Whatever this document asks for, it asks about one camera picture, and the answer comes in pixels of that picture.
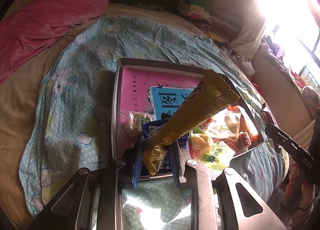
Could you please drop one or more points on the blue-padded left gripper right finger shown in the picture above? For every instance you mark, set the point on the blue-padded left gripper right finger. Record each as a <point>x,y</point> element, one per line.
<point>183,167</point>

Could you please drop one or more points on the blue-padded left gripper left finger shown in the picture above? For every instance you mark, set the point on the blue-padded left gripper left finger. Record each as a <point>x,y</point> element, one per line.
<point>130,173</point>

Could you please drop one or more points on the round green-label pastry packet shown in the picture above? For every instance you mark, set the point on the round green-label pastry packet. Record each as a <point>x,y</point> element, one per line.
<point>132,126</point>

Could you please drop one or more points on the yellow-green snack bag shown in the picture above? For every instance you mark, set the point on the yellow-green snack bag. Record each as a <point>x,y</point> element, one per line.
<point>214,155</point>

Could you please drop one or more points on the blue snack packet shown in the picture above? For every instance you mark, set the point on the blue snack packet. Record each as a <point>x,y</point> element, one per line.
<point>155,158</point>

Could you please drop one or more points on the clear bag red candy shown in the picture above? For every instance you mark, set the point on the clear bag red candy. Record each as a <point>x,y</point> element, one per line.
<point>223,126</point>

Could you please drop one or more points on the small red snack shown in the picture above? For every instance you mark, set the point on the small red snack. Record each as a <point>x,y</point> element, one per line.
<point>244,140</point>

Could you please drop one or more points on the orange long snack packet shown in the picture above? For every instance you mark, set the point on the orange long snack packet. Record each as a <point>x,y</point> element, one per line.
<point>246,124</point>

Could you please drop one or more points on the gold long snack packet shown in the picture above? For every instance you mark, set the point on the gold long snack packet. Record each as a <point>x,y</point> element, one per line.
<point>210,96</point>

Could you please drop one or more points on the right hand red nails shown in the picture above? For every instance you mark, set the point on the right hand red nails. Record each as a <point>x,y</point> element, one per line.
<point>299,198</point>

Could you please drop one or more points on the pink and blue book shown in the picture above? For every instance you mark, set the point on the pink and blue book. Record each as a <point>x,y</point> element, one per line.
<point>152,90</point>

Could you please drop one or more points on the teal cartoon print quilt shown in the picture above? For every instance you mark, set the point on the teal cartoon print quilt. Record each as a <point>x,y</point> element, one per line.
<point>159,205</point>

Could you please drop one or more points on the cream curtain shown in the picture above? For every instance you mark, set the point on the cream curtain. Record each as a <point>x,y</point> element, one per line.
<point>249,38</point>

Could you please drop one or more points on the pile of folded clothes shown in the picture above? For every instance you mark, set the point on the pile of folded clothes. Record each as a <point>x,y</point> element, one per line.
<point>216,23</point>

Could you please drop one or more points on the pink blanket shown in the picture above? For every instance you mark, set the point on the pink blanket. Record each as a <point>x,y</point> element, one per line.
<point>40,24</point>

